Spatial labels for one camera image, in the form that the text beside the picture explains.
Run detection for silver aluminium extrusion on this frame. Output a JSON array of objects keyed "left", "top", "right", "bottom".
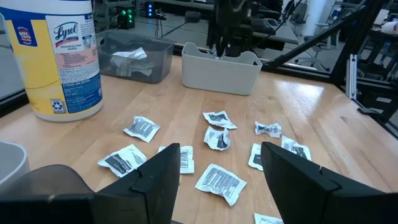
[{"left": 348, "top": 53, "right": 358, "bottom": 100}]

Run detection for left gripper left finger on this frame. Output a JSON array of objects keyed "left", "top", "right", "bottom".
[{"left": 0, "top": 142, "right": 181, "bottom": 224}]

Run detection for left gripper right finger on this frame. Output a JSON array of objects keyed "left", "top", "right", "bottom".
[{"left": 261, "top": 141, "right": 398, "bottom": 224}]

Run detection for grey office chair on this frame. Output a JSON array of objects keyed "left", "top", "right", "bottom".
[{"left": 289, "top": 0, "right": 341, "bottom": 69}]

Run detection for grey translucent plastic bin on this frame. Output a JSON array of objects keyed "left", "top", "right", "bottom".
[{"left": 95, "top": 29, "right": 175, "bottom": 84}]

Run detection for white plastic bin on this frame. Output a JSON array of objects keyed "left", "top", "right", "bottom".
[
  {"left": 0, "top": 140, "right": 30, "bottom": 190},
  {"left": 181, "top": 42, "right": 264, "bottom": 96}
]

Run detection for crumpled white wipe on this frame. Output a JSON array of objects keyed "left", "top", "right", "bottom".
[{"left": 110, "top": 47, "right": 155, "bottom": 77}]

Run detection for white printed first aid packet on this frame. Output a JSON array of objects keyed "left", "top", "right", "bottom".
[
  {"left": 254, "top": 120, "right": 282, "bottom": 139},
  {"left": 202, "top": 110, "right": 238, "bottom": 130},
  {"left": 248, "top": 142, "right": 265, "bottom": 172},
  {"left": 203, "top": 125, "right": 232, "bottom": 152},
  {"left": 194, "top": 163, "right": 248, "bottom": 207},
  {"left": 280, "top": 135, "right": 312, "bottom": 162},
  {"left": 253, "top": 212, "right": 284, "bottom": 224},
  {"left": 157, "top": 145, "right": 195, "bottom": 175},
  {"left": 123, "top": 116, "right": 162, "bottom": 144},
  {"left": 97, "top": 143, "right": 148, "bottom": 179}
]

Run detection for Lysol wipes canister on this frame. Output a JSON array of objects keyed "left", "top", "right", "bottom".
[{"left": 0, "top": 0, "right": 104, "bottom": 123}]

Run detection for black PC tower RGB lights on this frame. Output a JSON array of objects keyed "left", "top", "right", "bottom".
[{"left": 116, "top": 4, "right": 136, "bottom": 30}]

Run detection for white roll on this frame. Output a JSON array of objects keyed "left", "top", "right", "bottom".
[{"left": 381, "top": 20, "right": 398, "bottom": 35}]

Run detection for black bracket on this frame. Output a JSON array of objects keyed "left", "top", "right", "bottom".
[{"left": 357, "top": 106, "right": 382, "bottom": 116}]

